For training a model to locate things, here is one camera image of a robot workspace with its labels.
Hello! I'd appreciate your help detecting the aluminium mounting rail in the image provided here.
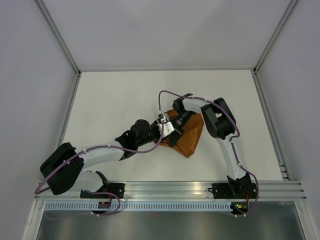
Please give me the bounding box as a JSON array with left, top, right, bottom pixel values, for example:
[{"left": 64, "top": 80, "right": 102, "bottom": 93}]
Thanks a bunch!
[{"left": 34, "top": 181, "right": 307, "bottom": 201}]

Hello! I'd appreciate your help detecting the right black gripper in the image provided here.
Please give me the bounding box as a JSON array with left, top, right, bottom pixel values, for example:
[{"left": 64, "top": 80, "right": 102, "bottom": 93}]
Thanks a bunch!
[{"left": 170, "top": 110, "right": 194, "bottom": 147}]

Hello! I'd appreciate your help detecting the purple cable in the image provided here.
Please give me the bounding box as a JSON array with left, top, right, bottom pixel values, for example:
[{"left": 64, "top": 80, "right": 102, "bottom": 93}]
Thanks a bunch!
[
  {"left": 34, "top": 122, "right": 166, "bottom": 221},
  {"left": 157, "top": 90, "right": 260, "bottom": 218}
]

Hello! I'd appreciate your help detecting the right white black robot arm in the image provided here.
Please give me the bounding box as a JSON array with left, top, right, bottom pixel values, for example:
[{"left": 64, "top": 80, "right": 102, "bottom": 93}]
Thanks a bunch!
[{"left": 172, "top": 93, "right": 259, "bottom": 199}]

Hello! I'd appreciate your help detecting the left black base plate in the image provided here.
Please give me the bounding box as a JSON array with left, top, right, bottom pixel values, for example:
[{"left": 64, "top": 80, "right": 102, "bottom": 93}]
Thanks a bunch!
[{"left": 80, "top": 182, "right": 125, "bottom": 199}]

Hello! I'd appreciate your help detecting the left aluminium frame post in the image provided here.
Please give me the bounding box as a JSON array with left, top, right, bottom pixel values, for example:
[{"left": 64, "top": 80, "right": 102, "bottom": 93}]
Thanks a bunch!
[{"left": 34, "top": 0, "right": 81, "bottom": 76}]

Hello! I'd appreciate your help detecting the orange-brown cloth napkin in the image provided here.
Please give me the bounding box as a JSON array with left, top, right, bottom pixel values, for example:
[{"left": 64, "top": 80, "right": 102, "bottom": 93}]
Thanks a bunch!
[{"left": 160, "top": 109, "right": 204, "bottom": 158}]

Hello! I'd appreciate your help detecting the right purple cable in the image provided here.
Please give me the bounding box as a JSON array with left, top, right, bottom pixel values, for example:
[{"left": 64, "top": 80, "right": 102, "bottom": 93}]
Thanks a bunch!
[{"left": 157, "top": 90, "right": 260, "bottom": 218}]

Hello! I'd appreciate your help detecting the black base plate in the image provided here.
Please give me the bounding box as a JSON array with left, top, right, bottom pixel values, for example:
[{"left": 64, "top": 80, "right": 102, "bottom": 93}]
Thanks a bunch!
[
  {"left": 80, "top": 182, "right": 125, "bottom": 199},
  {"left": 207, "top": 183, "right": 258, "bottom": 200}
]

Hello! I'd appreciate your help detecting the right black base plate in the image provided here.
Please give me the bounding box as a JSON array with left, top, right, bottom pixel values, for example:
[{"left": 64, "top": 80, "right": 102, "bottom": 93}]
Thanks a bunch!
[{"left": 207, "top": 183, "right": 258, "bottom": 200}]

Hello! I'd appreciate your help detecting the white slotted cable duct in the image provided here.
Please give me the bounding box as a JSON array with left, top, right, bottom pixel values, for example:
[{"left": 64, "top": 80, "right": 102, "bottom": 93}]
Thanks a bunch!
[{"left": 44, "top": 200, "right": 232, "bottom": 212}]

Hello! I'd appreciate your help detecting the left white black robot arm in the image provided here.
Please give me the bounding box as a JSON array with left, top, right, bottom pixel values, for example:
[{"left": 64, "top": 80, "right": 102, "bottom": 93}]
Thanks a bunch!
[{"left": 39, "top": 119, "right": 165, "bottom": 198}]

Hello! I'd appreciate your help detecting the aluminium frame post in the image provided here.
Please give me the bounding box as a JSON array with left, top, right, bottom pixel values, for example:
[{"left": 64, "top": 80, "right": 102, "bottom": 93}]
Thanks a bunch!
[
  {"left": 252, "top": 0, "right": 300, "bottom": 75},
  {"left": 34, "top": 0, "right": 81, "bottom": 76}
]

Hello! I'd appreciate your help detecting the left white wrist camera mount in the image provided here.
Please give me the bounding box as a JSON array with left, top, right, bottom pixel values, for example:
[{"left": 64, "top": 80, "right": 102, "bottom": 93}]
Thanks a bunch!
[{"left": 155, "top": 112, "right": 175, "bottom": 138}]

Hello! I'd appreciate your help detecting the right aluminium frame post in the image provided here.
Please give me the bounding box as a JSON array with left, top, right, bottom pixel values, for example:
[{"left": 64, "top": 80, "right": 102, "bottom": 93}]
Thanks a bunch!
[{"left": 252, "top": 0, "right": 300, "bottom": 75}]

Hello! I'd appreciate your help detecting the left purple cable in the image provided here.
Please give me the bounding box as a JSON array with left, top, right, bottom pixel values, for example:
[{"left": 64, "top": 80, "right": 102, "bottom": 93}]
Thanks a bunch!
[{"left": 34, "top": 122, "right": 166, "bottom": 221}]

